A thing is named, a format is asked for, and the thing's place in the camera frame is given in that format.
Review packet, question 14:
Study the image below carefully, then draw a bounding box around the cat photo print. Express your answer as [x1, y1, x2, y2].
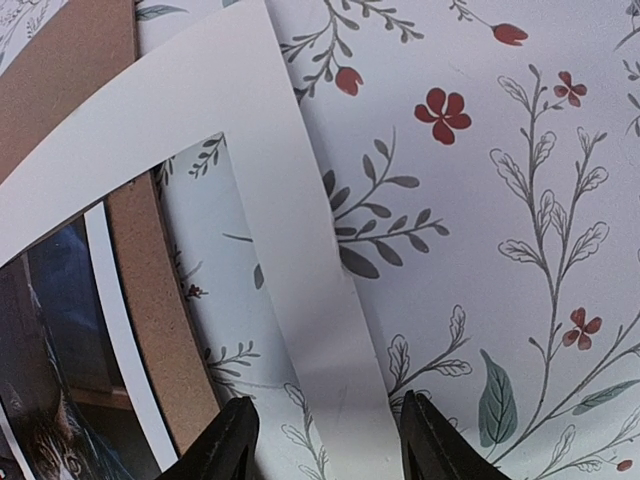
[1, 206, 177, 479]

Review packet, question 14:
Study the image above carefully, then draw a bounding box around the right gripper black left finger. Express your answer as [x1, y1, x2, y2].
[159, 396, 259, 480]

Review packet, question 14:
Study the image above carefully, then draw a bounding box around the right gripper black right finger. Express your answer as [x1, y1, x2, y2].
[400, 390, 509, 480]

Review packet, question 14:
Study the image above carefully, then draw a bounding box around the floral patterned table cover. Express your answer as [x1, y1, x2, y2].
[0, 0, 640, 480]

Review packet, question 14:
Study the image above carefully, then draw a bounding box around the white mat board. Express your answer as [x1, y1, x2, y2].
[1, 1, 403, 479]

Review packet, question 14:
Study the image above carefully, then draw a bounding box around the brown cardboard backing board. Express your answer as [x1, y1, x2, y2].
[1, 1, 219, 468]

